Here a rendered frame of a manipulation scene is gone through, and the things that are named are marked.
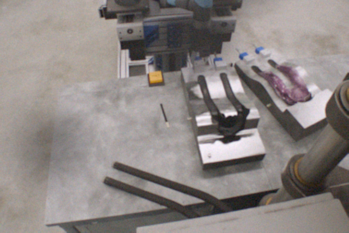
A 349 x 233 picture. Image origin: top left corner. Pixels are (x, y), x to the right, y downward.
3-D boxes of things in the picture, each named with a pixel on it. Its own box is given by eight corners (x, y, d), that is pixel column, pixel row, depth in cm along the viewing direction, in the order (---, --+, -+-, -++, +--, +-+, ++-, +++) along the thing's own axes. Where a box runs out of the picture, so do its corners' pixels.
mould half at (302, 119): (233, 69, 151) (236, 54, 142) (270, 55, 158) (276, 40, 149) (295, 142, 122) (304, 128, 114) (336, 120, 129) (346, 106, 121)
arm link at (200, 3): (198, -15, 112) (217, -9, 109) (196, 9, 121) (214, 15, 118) (188, -6, 108) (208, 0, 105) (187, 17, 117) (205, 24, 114)
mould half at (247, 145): (180, 81, 146) (181, 61, 135) (229, 75, 148) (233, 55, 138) (202, 169, 114) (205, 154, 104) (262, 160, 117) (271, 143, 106)
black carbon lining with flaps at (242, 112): (195, 78, 137) (196, 64, 130) (227, 75, 139) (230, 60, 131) (213, 139, 115) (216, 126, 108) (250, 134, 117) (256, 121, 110)
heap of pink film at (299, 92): (253, 74, 140) (257, 62, 134) (280, 63, 145) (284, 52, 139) (287, 111, 126) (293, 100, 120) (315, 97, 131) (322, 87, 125)
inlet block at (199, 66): (189, 54, 145) (189, 47, 140) (199, 53, 145) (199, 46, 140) (194, 73, 137) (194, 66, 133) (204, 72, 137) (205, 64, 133)
